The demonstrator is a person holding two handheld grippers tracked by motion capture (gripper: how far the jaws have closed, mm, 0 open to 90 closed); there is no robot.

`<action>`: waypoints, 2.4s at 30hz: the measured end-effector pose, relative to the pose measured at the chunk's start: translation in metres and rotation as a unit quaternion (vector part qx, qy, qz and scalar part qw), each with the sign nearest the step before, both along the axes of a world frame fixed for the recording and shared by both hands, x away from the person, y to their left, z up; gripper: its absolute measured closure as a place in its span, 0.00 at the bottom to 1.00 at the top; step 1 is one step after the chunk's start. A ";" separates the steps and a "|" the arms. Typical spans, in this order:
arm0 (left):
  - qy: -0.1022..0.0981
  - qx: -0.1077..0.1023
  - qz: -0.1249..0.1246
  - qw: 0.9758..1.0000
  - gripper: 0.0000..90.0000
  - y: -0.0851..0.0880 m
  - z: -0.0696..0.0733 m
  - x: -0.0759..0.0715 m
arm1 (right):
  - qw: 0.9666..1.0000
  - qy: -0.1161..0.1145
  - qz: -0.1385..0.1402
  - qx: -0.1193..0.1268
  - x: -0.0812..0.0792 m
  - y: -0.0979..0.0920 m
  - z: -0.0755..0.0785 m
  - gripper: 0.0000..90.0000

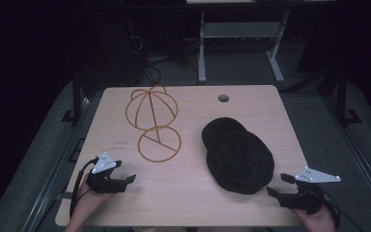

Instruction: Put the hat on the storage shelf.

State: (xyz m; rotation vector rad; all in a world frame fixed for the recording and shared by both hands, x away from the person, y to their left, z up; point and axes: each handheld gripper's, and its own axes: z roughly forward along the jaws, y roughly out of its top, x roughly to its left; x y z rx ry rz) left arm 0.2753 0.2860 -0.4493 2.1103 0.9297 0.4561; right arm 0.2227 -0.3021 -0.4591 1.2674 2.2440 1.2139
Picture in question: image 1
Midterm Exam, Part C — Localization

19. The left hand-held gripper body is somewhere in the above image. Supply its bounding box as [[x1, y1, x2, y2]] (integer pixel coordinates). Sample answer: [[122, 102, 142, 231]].
[[85, 151, 128, 194]]

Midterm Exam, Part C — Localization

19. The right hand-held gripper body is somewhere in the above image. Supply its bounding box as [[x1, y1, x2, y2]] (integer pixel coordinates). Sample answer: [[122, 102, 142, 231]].
[[277, 165, 342, 216]]

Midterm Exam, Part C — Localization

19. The black hat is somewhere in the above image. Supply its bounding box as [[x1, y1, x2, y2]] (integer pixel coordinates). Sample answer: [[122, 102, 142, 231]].
[[201, 116, 275, 195]]

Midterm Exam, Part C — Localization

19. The golden wire hat stand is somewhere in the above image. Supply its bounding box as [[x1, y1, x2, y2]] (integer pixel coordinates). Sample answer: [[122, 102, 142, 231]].
[[125, 84, 183, 163]]

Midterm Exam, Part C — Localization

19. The person's right hand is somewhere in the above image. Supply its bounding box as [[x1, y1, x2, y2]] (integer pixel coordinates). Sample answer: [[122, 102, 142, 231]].
[[291, 205, 336, 232]]

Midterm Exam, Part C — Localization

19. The person's left hand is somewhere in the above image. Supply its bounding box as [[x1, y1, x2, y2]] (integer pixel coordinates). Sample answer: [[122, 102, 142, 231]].
[[73, 183, 111, 220]]

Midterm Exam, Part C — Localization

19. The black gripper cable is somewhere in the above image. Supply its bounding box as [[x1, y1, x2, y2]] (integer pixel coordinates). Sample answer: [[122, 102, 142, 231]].
[[321, 190, 365, 232], [69, 156, 100, 218]]

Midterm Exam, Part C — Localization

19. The aluminium rail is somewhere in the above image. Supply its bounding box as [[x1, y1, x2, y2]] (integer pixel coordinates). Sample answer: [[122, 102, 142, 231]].
[[20, 95, 93, 232], [320, 95, 371, 216]]

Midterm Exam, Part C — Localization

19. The black metal post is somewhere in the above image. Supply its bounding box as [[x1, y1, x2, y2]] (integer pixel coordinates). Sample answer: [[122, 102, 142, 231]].
[[335, 69, 362, 128], [61, 76, 83, 124]]

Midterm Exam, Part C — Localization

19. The bundle of floor cables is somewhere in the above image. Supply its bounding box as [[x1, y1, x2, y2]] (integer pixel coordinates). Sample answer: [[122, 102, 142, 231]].
[[141, 54, 201, 86]]

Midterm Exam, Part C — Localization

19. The grey metal desk frame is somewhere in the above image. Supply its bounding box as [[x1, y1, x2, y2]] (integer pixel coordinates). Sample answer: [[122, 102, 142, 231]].
[[197, 10, 292, 84]]

